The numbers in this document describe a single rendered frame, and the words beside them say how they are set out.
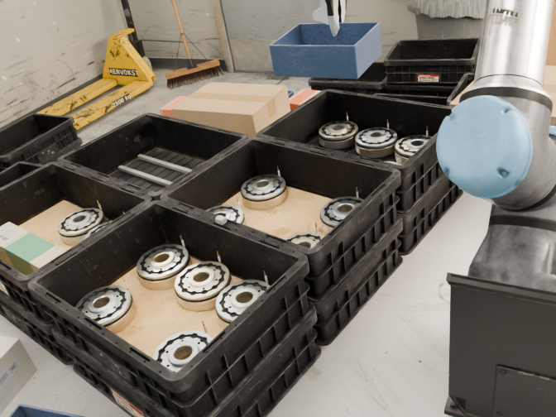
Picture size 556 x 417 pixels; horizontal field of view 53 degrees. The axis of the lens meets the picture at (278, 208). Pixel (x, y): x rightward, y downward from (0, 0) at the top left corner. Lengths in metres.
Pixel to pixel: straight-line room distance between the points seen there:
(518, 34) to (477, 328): 0.39
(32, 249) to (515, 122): 0.92
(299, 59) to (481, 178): 0.61
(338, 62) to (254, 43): 3.38
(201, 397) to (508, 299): 0.43
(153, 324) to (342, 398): 0.35
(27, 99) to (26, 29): 0.52
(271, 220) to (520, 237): 0.54
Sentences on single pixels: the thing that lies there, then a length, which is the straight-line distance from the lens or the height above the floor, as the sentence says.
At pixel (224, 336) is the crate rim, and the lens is 0.79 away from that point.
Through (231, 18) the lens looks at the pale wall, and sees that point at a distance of 4.60.
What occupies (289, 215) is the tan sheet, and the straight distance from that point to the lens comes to 1.18.
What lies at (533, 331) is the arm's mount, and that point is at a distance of 0.80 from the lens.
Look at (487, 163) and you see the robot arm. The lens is 0.72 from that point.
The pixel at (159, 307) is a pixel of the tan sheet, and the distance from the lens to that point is 1.03.
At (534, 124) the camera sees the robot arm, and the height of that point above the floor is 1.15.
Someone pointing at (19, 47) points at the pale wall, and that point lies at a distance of 4.69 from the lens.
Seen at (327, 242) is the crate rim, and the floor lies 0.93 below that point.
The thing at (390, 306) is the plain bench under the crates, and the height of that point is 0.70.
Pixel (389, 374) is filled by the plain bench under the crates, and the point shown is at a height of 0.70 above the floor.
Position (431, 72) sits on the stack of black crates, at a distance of 2.65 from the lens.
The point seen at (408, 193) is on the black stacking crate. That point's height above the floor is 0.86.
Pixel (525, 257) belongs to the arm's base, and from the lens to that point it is 0.82.
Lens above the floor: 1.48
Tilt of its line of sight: 33 degrees down
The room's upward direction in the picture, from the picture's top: 11 degrees counter-clockwise
